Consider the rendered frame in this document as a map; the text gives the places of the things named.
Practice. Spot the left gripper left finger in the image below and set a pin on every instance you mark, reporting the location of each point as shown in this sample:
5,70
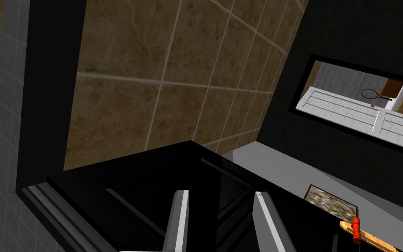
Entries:
177,224

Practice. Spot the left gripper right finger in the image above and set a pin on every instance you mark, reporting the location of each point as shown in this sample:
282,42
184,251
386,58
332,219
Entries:
266,227

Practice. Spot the black cabinet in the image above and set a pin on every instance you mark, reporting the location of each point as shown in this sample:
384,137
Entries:
124,182

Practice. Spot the black framed mottled picture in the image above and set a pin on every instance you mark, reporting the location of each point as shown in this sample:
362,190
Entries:
331,203

